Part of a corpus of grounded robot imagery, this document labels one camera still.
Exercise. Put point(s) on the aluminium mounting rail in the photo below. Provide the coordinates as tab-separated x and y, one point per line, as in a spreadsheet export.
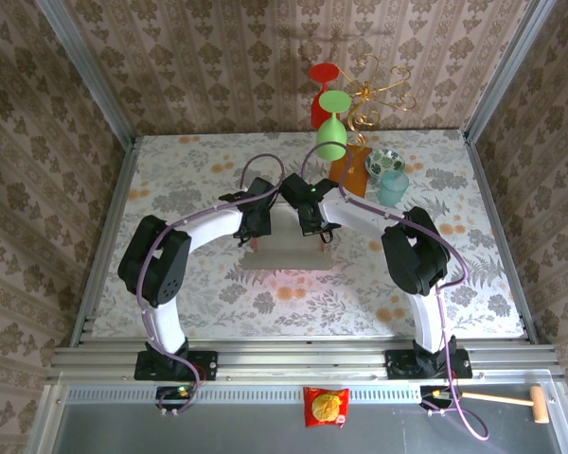
303	364

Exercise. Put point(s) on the teal plastic cup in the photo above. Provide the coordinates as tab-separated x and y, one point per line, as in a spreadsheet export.
393	191

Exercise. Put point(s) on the grey metal shelf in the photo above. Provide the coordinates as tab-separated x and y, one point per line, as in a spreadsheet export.
241	430

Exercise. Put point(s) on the wooden mallet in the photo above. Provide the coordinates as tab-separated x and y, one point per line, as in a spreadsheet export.
538	404

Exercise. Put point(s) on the red wine glass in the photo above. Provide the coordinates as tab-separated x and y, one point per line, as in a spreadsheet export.
325	72

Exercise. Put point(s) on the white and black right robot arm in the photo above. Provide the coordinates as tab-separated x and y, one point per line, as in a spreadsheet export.
416	255

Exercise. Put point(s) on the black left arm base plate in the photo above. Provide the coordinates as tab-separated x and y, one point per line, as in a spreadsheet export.
208	365

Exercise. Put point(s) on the red snack packet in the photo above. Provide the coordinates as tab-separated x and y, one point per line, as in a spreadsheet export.
326	406

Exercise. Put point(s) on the aluminium table side rail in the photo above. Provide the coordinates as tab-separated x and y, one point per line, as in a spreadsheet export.
118	189
487	189

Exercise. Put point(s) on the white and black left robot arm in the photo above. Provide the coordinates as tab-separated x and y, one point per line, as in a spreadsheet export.
170	284

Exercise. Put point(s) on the brown wooden rack base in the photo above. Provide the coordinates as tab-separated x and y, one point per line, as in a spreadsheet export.
357	182

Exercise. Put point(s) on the pink and white paper box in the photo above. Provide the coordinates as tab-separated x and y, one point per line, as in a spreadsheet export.
286	246

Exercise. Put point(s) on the floral table cover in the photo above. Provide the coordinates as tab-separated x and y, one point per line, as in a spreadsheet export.
312	307

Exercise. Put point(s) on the green wine glass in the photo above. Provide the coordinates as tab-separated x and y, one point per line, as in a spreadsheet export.
331	142

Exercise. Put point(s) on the leaf patterned bowl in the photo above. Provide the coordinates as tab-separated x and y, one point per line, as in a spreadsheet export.
383	161

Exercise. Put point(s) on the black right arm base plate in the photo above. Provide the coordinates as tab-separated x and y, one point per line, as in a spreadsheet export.
397	364

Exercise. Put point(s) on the aluminium frame post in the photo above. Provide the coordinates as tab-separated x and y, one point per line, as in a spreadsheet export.
505	71
89	71

